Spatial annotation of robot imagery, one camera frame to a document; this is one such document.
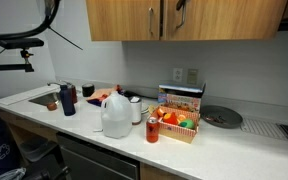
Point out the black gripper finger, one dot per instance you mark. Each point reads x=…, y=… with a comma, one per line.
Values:
x=180, y=4

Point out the wooden cabinet door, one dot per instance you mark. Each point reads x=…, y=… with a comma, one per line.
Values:
x=224, y=20
x=124, y=20

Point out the wooden base cabinet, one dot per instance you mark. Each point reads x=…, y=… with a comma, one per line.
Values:
x=27, y=126

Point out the black tray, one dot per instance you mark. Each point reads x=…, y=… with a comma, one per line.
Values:
x=145, y=92

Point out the small red object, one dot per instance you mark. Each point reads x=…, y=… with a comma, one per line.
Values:
x=118, y=89

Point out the orange toy slice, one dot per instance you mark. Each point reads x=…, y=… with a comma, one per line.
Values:
x=160, y=112

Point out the pale yellow toy piece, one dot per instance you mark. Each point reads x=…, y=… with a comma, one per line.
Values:
x=148, y=110

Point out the yellow orange toy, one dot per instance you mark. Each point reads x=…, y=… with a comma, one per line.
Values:
x=181, y=117

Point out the gray round pan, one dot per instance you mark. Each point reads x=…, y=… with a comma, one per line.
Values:
x=220, y=111

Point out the orange red toy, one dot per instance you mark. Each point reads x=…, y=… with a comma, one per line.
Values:
x=170, y=119

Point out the white tumbler with lid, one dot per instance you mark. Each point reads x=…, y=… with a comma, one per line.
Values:
x=136, y=111

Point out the peach cloth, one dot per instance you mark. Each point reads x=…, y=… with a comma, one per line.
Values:
x=100, y=93

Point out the batteries in pan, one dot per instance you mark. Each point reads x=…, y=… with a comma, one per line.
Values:
x=215, y=119

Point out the green toy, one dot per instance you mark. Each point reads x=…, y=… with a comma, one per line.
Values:
x=187, y=124

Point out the black cylindrical cup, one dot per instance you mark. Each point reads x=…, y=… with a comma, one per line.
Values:
x=88, y=90

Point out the orange checkered cardboard tray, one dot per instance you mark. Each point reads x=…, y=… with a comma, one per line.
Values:
x=179, y=131

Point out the translucent plastic milk jug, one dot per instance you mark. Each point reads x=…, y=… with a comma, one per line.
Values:
x=116, y=116

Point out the red soda can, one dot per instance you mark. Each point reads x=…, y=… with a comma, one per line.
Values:
x=152, y=131

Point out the blue cloth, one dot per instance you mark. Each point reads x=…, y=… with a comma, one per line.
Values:
x=94, y=102

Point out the dark red bottle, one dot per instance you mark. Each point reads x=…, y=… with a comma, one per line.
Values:
x=74, y=95

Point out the chrome faucet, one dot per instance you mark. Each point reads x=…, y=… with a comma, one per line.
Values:
x=59, y=83

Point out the dark blue water bottle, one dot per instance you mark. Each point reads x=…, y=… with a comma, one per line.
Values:
x=67, y=101

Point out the black red tripod head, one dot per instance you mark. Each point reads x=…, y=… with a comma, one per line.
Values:
x=25, y=55

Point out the brown round sponge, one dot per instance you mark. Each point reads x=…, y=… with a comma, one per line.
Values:
x=52, y=106

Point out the steel sink basin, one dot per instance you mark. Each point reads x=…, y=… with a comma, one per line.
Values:
x=45, y=99

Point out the black steel dishwasher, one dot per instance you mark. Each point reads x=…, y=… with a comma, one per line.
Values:
x=97, y=156

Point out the gray plastic bin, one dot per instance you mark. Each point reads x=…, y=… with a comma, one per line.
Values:
x=37, y=148

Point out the black equipment base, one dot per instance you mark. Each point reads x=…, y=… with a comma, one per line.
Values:
x=50, y=173

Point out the crumpled plastic bag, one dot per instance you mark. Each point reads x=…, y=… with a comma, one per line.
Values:
x=10, y=174

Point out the white wall outlet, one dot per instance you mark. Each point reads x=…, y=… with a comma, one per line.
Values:
x=177, y=75

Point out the beige wall switch plate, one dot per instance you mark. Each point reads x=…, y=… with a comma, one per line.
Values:
x=192, y=76

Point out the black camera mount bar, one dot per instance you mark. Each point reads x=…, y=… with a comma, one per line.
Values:
x=20, y=43

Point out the black camera rig rail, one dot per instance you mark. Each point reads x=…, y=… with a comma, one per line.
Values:
x=7, y=67

